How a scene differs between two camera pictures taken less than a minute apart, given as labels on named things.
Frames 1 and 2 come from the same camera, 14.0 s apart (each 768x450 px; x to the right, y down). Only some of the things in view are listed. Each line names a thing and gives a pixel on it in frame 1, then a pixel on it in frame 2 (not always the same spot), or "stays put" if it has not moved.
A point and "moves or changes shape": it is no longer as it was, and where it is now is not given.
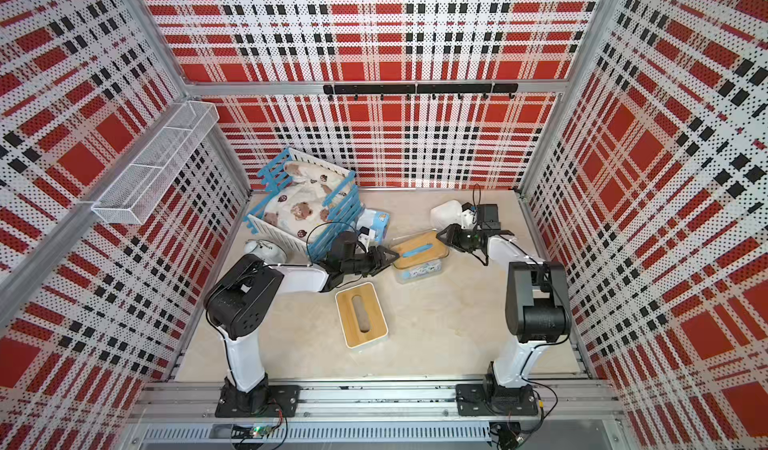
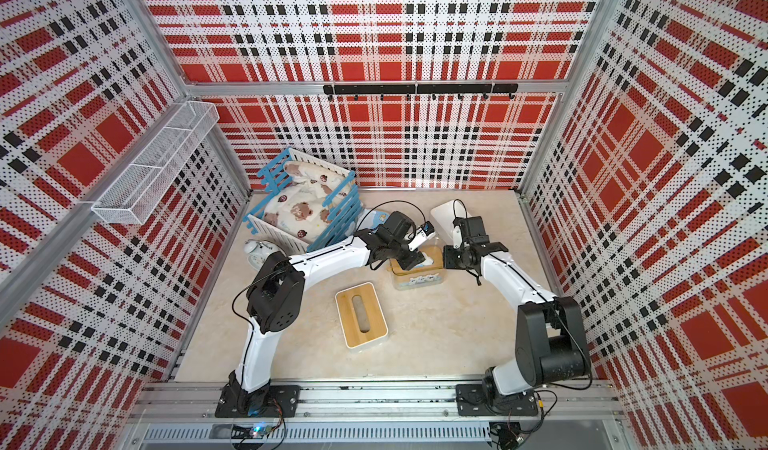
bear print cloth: x=297 y=205 stays put
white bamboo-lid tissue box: x=361 y=316 stays put
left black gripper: x=380 y=266 → x=412 y=259
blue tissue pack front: x=418 y=250 moves or changes shape
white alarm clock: x=268 y=250 stays put
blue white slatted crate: x=303 y=200 stays put
